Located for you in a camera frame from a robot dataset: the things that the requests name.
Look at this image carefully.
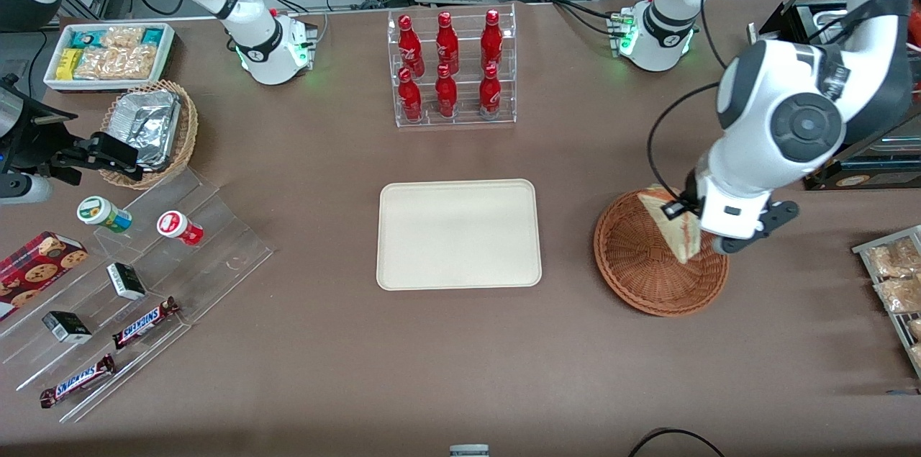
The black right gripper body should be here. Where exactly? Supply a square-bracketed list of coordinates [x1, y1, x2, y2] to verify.
[0, 77, 80, 177]

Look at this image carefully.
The light woven basket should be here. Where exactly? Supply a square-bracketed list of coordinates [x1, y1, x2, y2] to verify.
[99, 80, 199, 190]

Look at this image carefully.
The green lid cup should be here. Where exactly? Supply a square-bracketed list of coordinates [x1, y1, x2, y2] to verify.
[77, 196, 133, 234]

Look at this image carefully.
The cream rectangular tray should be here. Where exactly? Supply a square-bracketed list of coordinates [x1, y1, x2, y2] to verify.
[376, 178, 543, 291]

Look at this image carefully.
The triangle sandwich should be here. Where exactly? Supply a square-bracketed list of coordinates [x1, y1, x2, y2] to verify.
[639, 184, 703, 265]

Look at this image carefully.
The red cola bottle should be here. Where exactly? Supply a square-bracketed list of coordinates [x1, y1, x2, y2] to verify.
[397, 67, 424, 122]
[435, 12, 461, 76]
[478, 63, 502, 117]
[397, 14, 426, 78]
[480, 9, 504, 71]
[434, 64, 459, 119]

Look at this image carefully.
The silver foil container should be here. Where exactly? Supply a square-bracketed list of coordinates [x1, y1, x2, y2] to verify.
[109, 89, 181, 171]

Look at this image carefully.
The brown Snickers bar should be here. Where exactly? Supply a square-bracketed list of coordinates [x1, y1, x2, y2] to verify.
[39, 353, 117, 410]
[112, 296, 181, 350]

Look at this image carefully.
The small black box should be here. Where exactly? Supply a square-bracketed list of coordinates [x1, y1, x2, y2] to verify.
[42, 310, 94, 345]
[106, 262, 148, 302]

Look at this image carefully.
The white rectangular snack bin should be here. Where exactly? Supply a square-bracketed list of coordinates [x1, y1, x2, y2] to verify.
[43, 22, 176, 93]

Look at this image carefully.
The grey wire rack tray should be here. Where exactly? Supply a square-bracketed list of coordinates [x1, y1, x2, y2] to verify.
[852, 225, 921, 379]

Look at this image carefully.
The yellow snack packet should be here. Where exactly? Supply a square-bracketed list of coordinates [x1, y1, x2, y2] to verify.
[56, 48, 83, 81]

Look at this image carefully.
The black looped table cable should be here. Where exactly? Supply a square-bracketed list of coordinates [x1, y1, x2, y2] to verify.
[627, 427, 725, 457]

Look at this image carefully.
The red lid cup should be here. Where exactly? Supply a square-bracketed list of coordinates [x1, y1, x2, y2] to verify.
[157, 210, 204, 247]

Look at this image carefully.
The small clear nut bag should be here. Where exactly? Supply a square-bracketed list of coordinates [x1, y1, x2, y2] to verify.
[101, 26, 147, 50]

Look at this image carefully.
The red cookie box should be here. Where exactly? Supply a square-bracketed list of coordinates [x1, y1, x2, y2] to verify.
[0, 230, 89, 322]

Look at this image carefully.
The brown woven round basket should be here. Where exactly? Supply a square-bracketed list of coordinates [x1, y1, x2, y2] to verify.
[594, 189, 730, 317]

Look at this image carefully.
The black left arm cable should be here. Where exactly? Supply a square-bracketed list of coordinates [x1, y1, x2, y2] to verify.
[646, 81, 720, 202]

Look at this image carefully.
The large clear nut bag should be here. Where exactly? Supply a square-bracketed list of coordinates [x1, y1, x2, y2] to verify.
[74, 45, 158, 81]

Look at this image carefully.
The clear acrylic stepped display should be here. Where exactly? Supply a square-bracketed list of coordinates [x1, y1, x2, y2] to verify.
[0, 166, 275, 424]

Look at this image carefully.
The clear acrylic bottle rack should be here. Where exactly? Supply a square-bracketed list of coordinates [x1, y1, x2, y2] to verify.
[387, 3, 518, 129]

